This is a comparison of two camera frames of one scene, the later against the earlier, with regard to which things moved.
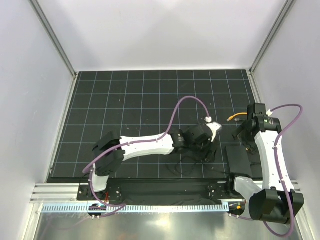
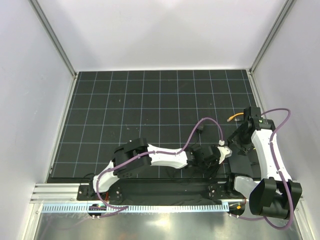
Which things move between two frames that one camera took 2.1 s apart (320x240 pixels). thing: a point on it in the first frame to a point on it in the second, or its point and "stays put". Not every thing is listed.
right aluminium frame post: [281, 16] stays put
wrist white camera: [215, 127] to [225, 152]
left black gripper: [210, 154] to [216, 162]
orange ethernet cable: [231, 117] stays put
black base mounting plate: [160, 190] stays put
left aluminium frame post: [51, 33] stays put
